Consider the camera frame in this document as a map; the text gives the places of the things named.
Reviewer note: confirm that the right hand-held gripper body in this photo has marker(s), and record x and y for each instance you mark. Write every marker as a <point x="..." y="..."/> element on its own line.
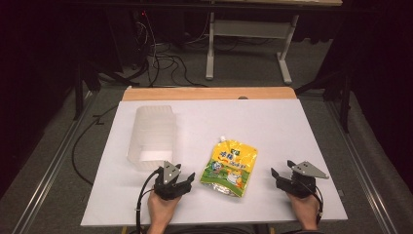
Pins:
<point x="300" y="187"/>

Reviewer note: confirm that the person's left hand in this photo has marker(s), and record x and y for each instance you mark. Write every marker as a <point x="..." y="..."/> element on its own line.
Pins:
<point x="162" y="208"/>

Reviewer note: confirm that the white metal frame desk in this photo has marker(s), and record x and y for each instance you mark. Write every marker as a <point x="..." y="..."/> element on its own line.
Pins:
<point x="248" y="29"/>

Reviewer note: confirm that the white table sheet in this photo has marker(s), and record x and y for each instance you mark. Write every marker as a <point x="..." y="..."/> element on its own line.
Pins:
<point x="227" y="123"/>

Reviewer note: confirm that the translucent plastic container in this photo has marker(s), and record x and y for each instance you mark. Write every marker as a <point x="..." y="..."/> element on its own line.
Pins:
<point x="152" y="138"/>

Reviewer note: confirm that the wooden table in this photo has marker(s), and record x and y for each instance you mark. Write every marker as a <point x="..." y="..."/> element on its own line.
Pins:
<point x="207" y="93"/>

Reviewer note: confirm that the aluminium floor rail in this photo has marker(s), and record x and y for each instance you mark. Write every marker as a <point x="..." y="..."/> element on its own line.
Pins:
<point x="360" y="169"/>
<point x="48" y="172"/>

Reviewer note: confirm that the yellow green spouted pouch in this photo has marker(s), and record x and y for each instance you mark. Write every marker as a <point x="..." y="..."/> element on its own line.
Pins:
<point x="229" y="169"/>

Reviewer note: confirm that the dark computer tower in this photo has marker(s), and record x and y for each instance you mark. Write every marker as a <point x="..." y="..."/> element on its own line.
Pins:
<point x="141" y="35"/>

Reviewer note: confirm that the black metal stand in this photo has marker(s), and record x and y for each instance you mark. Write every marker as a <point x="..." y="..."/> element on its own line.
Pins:
<point x="341" y="94"/>
<point x="86" y="81"/>

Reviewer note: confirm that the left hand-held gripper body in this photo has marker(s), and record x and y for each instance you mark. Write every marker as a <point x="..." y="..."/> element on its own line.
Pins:
<point x="167" y="190"/>

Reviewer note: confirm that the person's right hand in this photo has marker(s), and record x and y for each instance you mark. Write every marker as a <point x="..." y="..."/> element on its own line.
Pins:
<point x="305" y="208"/>

